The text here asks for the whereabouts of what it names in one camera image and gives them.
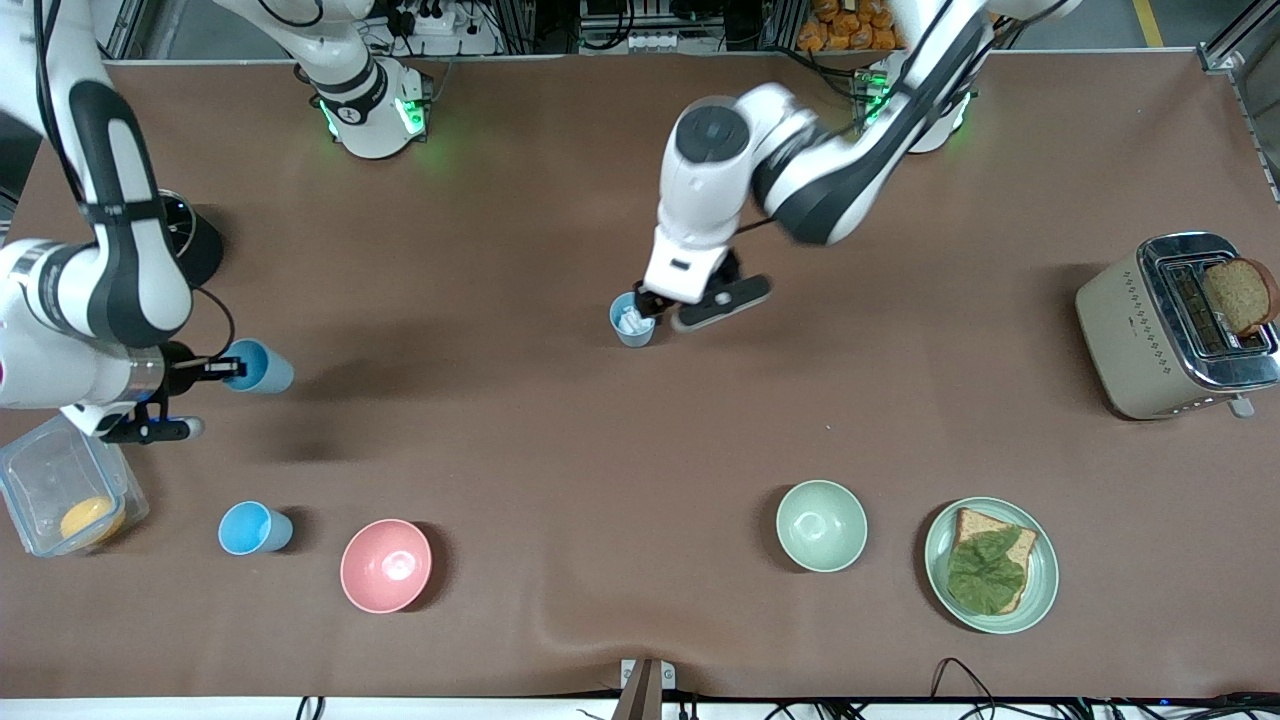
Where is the blue plastic cup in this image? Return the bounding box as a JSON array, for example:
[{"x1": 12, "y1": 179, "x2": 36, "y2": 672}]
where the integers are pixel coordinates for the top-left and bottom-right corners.
[
  {"x1": 224, "y1": 339, "x2": 296, "y2": 396},
  {"x1": 218, "y1": 501, "x2": 295, "y2": 556}
]

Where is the blue cup with white filling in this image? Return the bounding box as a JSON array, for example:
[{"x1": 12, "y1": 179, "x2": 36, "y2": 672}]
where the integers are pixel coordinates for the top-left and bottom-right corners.
[{"x1": 609, "y1": 291, "x2": 658, "y2": 349}]

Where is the brown table cover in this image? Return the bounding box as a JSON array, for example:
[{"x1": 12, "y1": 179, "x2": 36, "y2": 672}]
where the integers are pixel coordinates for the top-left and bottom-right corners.
[{"x1": 0, "y1": 52, "x2": 1280, "y2": 701}]

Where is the clear plastic food container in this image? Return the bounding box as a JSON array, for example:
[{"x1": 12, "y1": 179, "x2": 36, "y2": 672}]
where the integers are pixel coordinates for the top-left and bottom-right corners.
[{"x1": 0, "y1": 411, "x2": 151, "y2": 558}]

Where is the yellow orange food piece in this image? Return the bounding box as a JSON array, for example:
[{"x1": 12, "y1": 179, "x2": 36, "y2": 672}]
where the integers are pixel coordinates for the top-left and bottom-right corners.
[{"x1": 59, "y1": 496, "x2": 126, "y2": 546}]

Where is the pink bowl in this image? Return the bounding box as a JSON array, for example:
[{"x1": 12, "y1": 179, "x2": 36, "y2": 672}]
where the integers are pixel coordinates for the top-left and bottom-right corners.
[{"x1": 340, "y1": 518, "x2": 434, "y2": 614}]

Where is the pale green bowl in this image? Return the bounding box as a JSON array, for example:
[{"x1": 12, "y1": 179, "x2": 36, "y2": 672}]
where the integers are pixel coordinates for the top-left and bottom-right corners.
[{"x1": 776, "y1": 480, "x2": 869, "y2": 574}]

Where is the bag of orange buns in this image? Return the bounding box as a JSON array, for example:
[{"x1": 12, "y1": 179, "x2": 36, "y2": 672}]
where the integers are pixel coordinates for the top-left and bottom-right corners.
[{"x1": 796, "y1": 0, "x2": 906, "y2": 53}]

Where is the power strip with black plugs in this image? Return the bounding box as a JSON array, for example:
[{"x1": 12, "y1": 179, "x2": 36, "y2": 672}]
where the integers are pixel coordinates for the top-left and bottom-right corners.
[{"x1": 384, "y1": 0, "x2": 463, "y2": 37}]

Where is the green lettuce leaf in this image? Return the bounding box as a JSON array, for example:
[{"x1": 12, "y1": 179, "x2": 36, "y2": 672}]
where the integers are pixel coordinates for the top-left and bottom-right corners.
[{"x1": 946, "y1": 527, "x2": 1028, "y2": 615}]

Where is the brown bread slice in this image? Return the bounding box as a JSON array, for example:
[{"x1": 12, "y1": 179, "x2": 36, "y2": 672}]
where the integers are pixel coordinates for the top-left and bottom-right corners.
[{"x1": 948, "y1": 507, "x2": 1039, "y2": 615}]

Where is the beige chrome toaster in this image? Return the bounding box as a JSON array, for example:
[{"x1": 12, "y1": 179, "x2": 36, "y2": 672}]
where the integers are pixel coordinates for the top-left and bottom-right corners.
[{"x1": 1075, "y1": 232, "x2": 1280, "y2": 421}]

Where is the pale green plate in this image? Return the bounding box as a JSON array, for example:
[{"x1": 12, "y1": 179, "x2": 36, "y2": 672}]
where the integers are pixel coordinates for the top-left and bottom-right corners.
[{"x1": 924, "y1": 497, "x2": 1060, "y2": 635}]

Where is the dark toast slice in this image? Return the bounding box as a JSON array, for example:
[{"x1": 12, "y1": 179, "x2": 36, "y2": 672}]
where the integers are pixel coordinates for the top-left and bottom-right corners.
[{"x1": 1201, "y1": 257, "x2": 1280, "y2": 337}]

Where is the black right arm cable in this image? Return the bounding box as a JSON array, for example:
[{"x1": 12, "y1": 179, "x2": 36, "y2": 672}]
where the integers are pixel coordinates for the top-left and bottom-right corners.
[{"x1": 188, "y1": 286, "x2": 237, "y2": 367}]

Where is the black saucepan with blue handle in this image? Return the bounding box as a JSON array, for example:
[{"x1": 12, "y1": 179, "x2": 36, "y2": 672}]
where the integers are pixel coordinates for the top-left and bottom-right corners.
[{"x1": 157, "y1": 188, "x2": 226, "y2": 291}]

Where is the aluminium frame post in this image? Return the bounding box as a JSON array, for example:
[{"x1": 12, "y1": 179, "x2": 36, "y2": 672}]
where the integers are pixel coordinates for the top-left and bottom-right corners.
[
  {"x1": 1198, "y1": 0, "x2": 1280, "y2": 77},
  {"x1": 98, "y1": 0, "x2": 153, "y2": 63}
]

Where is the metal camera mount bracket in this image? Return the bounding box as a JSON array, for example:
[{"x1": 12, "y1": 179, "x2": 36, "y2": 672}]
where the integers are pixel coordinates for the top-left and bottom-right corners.
[{"x1": 612, "y1": 657, "x2": 679, "y2": 720}]

